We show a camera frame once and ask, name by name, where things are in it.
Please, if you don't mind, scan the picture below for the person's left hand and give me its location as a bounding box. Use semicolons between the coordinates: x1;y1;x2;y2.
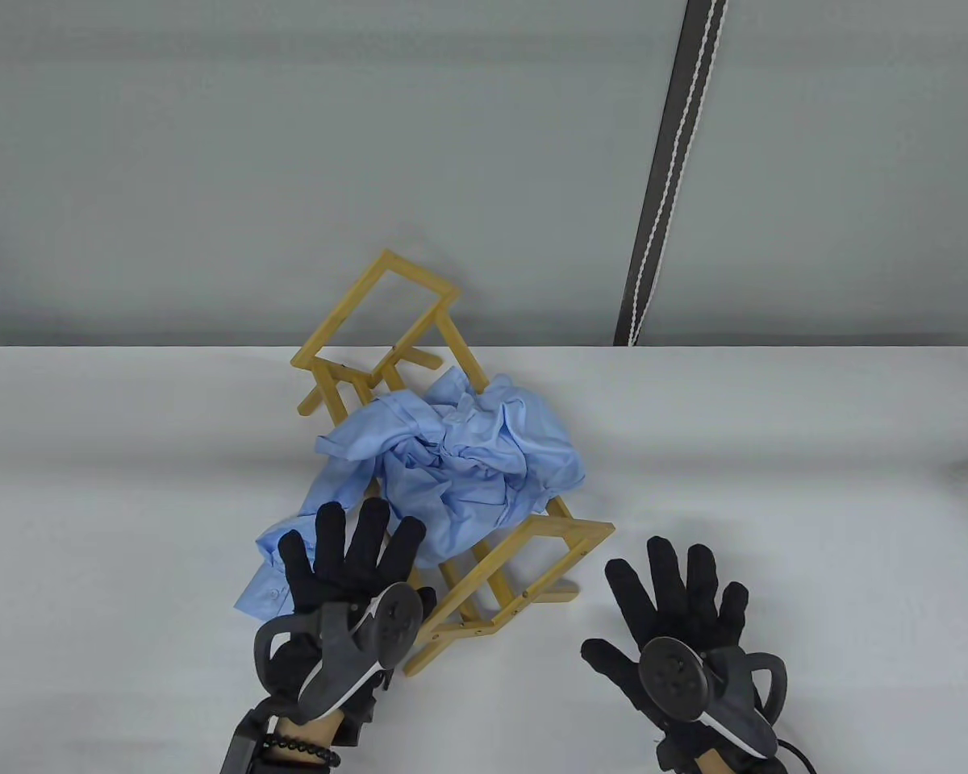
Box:
270;497;437;747

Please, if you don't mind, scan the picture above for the person's right hand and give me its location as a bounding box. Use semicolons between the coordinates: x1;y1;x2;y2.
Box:
582;537;777;774

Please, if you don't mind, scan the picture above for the wooden book rack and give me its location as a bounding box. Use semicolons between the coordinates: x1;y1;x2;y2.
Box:
292;249;616;676

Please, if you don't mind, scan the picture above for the light blue long-sleeve shirt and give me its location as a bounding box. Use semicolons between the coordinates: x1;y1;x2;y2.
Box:
236;367;588;622

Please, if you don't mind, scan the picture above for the grey hand controller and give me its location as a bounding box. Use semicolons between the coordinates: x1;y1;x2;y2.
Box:
253;582;425;723
639;637;790;759

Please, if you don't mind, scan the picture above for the black wrist-mounted device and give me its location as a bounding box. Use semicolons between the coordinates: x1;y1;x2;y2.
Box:
219;700;282;774

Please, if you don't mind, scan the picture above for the black cable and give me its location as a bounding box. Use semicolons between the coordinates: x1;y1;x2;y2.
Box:
774;736;817;774

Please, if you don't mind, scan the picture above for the black bead bracelet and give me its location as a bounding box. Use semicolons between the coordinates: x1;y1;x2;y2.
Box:
259;731;342;768

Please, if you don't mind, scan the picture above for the dark strip with white cords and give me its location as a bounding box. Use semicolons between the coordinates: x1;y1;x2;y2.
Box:
615;0;731;348

